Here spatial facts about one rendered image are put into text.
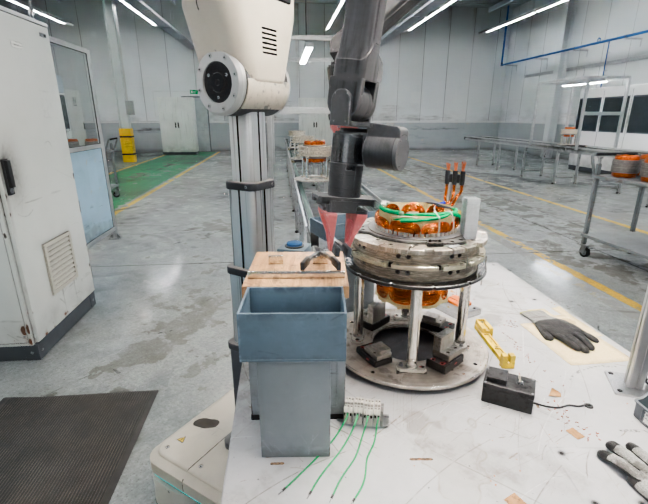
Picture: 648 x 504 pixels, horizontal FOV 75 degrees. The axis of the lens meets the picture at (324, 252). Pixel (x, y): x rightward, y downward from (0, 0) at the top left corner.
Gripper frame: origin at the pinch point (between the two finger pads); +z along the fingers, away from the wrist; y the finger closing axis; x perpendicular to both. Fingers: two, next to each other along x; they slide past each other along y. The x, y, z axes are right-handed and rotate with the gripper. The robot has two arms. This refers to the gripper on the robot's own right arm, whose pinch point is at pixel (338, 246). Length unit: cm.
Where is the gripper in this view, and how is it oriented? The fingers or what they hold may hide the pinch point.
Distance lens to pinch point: 75.7
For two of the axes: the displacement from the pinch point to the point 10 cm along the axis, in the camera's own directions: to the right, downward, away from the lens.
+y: 9.7, 0.3, 2.3
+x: -2.1, -2.5, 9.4
